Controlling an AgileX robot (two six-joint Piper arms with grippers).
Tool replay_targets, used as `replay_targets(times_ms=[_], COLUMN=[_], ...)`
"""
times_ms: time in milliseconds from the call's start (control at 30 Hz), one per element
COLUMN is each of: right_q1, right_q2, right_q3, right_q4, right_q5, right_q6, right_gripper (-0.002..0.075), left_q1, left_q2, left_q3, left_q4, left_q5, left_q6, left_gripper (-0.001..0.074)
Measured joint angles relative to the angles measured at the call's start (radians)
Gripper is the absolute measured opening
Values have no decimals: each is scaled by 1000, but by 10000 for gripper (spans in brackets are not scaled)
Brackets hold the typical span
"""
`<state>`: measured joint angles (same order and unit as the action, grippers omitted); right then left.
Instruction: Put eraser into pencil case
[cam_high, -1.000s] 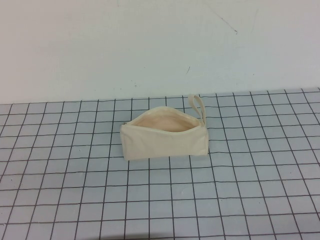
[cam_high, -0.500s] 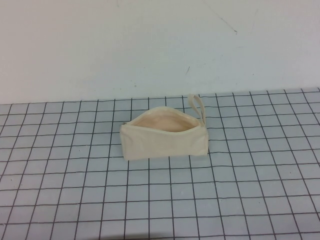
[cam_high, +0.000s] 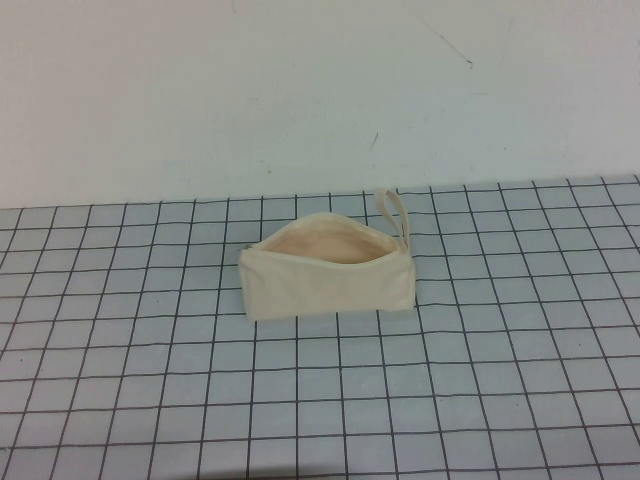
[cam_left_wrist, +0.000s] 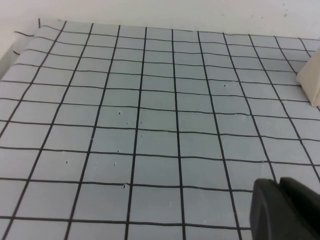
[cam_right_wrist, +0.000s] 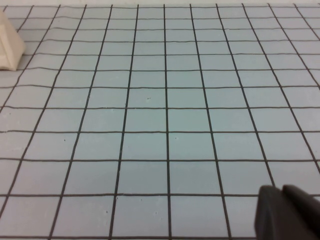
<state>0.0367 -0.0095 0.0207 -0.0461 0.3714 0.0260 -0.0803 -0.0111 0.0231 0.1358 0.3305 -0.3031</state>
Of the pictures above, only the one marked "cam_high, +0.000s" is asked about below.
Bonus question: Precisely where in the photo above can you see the cream fabric pencil case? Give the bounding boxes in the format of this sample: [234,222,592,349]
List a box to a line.
[237,186,416,325]

